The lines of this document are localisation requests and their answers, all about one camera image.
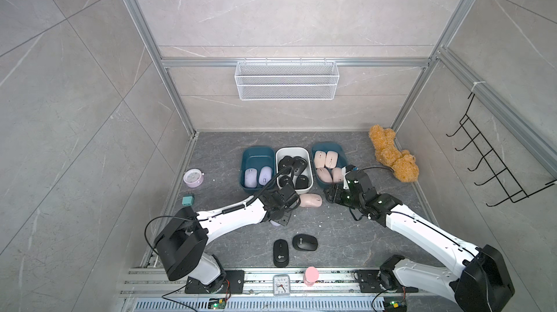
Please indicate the teal storage box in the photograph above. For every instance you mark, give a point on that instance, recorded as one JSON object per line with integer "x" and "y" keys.
{"x": 325, "y": 147}
{"x": 256, "y": 157}

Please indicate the white square desk clock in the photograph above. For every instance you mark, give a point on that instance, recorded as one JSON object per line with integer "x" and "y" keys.
{"x": 281, "y": 285}

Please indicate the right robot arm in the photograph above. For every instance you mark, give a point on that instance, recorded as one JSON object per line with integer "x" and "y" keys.
{"x": 476, "y": 279}

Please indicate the green circuit board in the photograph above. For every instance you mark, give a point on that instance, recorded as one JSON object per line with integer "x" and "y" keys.
{"x": 217, "y": 303}
{"x": 395, "y": 306}

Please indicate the left teal storage box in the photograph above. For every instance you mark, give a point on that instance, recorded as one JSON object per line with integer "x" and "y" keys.
{"x": 256, "y": 157}

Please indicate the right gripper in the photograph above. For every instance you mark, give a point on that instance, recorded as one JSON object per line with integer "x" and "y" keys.
{"x": 334, "y": 194}

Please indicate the left green circuit board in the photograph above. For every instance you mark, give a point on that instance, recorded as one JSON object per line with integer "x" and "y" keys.
{"x": 217, "y": 303}

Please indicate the black wire hook rack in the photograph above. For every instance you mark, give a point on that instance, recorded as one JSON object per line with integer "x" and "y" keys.
{"x": 490, "y": 158}

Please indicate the small teal cube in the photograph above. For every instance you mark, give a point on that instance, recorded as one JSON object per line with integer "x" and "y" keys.
{"x": 187, "y": 200}

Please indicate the white wire mesh basket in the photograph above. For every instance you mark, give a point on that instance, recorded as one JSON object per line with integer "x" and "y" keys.
{"x": 286, "y": 80}

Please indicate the brown teddy bear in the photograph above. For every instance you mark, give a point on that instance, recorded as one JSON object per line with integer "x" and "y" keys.
{"x": 402, "y": 162}

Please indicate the right green circuit board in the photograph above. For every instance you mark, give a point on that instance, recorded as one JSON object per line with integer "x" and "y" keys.
{"x": 395, "y": 306}

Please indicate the pink mouse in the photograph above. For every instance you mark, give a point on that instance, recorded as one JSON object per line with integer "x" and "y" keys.
{"x": 324, "y": 175}
{"x": 320, "y": 159}
{"x": 331, "y": 159}
{"x": 337, "y": 175}
{"x": 310, "y": 200}

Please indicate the black mouse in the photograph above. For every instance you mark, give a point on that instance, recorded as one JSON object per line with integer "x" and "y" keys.
{"x": 302, "y": 182}
{"x": 303, "y": 242}
{"x": 281, "y": 254}
{"x": 285, "y": 181}
{"x": 285, "y": 165}
{"x": 299, "y": 165}

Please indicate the pink cylinder cup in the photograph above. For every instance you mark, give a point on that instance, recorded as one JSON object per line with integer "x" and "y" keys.
{"x": 310, "y": 276}

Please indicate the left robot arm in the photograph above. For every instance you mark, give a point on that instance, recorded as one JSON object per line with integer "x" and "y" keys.
{"x": 180, "y": 245}

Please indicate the purple round alarm clock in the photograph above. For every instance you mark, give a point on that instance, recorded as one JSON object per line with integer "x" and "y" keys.
{"x": 193, "y": 178}

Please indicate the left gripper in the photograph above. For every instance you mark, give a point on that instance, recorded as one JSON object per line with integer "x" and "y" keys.
{"x": 286, "y": 221}

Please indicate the right teal storage box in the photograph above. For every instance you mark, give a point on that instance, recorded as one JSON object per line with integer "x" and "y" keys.
{"x": 325, "y": 147}

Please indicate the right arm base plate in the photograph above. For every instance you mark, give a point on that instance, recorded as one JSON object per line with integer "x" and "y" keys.
{"x": 375, "y": 281}

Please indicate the white storage box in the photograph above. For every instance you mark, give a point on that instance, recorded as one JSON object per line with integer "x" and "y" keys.
{"x": 294, "y": 152}

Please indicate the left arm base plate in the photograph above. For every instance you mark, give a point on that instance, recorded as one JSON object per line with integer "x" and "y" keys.
{"x": 231, "y": 281}

